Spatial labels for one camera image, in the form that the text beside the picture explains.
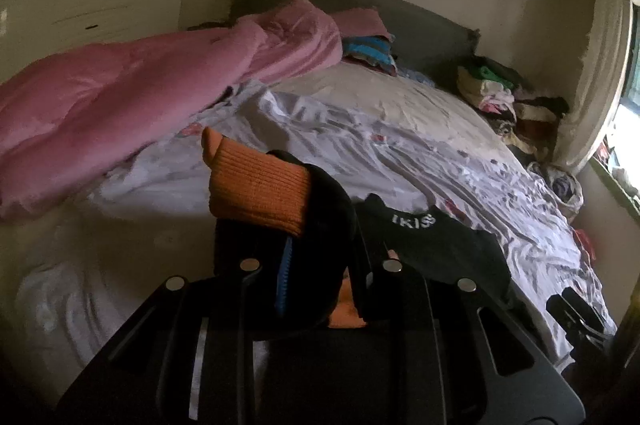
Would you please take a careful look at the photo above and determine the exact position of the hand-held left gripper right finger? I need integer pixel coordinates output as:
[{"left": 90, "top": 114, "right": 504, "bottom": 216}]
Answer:
[{"left": 350, "top": 210, "right": 586, "bottom": 425}]

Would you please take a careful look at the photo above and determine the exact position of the pink duvet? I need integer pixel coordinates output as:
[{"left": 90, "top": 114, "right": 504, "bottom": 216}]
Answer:
[{"left": 0, "top": 0, "right": 346, "bottom": 222}]

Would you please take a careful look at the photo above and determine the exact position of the stack of striped folded clothes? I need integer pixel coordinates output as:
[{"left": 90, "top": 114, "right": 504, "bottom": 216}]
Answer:
[{"left": 342, "top": 35, "right": 399, "bottom": 76}]

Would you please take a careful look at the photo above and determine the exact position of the cream curtain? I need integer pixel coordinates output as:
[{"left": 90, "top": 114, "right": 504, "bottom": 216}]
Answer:
[{"left": 552, "top": 0, "right": 637, "bottom": 178}]

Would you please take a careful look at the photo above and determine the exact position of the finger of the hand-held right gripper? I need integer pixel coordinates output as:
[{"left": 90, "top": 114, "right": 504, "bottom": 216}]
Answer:
[{"left": 545, "top": 286, "right": 611, "bottom": 351}]

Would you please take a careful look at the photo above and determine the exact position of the window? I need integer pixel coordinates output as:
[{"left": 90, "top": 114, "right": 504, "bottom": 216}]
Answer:
[{"left": 597, "top": 0, "right": 640, "bottom": 212}]

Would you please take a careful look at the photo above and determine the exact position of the white floral quilt cover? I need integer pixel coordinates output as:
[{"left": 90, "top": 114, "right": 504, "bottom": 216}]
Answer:
[{"left": 15, "top": 77, "right": 618, "bottom": 386}]

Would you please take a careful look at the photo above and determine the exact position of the orange and black knitted garment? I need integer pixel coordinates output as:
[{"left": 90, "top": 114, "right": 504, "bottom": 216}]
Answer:
[{"left": 201, "top": 126, "right": 368, "bottom": 331}]

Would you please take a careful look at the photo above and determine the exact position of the pile of mixed clothes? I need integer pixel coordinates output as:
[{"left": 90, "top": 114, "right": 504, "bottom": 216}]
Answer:
[{"left": 456, "top": 55, "right": 571, "bottom": 156}]

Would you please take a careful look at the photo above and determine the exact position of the plastic bag with clothes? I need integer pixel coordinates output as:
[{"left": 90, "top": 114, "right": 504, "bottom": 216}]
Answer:
[{"left": 529, "top": 161, "right": 586, "bottom": 222}]

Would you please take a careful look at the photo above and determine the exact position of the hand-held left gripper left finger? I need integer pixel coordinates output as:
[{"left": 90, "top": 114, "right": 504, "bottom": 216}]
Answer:
[{"left": 55, "top": 225, "right": 296, "bottom": 425}]

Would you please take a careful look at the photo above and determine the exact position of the pink pillow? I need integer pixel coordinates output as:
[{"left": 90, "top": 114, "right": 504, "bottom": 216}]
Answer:
[{"left": 331, "top": 7, "right": 394, "bottom": 44}]

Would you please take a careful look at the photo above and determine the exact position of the grey bed headboard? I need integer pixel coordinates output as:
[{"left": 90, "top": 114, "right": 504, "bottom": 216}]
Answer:
[{"left": 230, "top": 0, "right": 481, "bottom": 80}]

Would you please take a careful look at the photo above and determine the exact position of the blue patterned cloth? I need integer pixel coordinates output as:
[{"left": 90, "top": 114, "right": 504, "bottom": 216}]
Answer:
[{"left": 398, "top": 67, "right": 437, "bottom": 86}]

